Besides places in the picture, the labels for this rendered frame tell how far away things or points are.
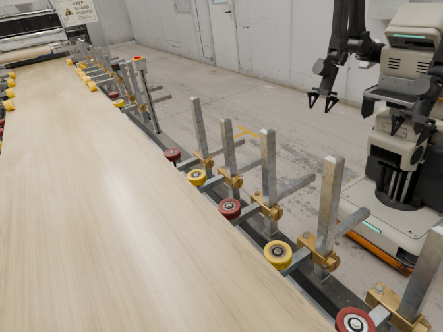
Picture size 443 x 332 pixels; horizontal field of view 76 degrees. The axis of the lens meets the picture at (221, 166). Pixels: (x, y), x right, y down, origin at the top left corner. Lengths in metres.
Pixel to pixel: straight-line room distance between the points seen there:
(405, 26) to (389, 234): 1.07
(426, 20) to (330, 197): 0.88
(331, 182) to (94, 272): 0.71
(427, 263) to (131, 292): 0.69
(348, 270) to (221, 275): 1.28
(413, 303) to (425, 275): 0.10
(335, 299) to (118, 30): 11.15
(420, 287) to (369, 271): 1.26
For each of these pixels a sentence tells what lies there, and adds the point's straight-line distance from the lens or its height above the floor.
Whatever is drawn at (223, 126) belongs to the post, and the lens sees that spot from 1.09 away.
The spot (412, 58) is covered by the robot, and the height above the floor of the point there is 1.19.
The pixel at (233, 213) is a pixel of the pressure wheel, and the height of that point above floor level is 0.90.
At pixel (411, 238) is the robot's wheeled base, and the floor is 0.28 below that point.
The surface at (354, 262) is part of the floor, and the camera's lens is 2.04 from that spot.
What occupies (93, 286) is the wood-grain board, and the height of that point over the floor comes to 0.90.
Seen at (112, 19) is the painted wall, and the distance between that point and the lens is 11.53.
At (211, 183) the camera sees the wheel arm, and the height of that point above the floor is 0.84.
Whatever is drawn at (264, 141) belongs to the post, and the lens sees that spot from 0.89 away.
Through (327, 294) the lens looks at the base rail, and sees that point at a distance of 1.03.
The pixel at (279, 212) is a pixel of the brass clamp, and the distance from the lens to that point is 1.05.
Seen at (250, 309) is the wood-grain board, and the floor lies 0.90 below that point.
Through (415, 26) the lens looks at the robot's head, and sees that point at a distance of 1.44.
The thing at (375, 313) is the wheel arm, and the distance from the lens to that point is 0.86.
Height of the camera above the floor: 1.56
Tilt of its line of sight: 33 degrees down
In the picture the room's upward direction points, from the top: 8 degrees counter-clockwise
